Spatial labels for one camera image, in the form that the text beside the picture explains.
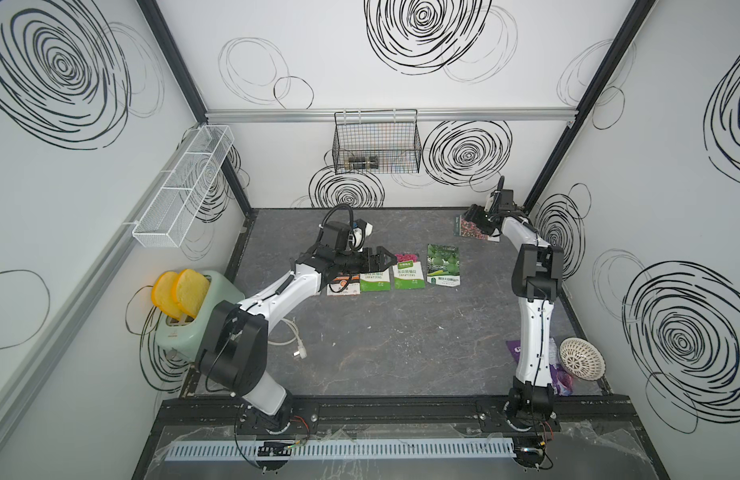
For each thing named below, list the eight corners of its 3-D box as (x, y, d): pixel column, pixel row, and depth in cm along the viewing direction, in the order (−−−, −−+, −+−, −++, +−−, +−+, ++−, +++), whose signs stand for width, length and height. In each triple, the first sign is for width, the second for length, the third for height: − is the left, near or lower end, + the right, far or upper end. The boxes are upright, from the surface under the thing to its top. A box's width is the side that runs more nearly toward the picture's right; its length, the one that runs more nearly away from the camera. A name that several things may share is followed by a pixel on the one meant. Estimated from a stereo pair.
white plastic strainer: (566, 383, 81) (577, 377, 77) (551, 344, 88) (561, 337, 84) (600, 383, 81) (613, 377, 77) (582, 344, 88) (593, 337, 84)
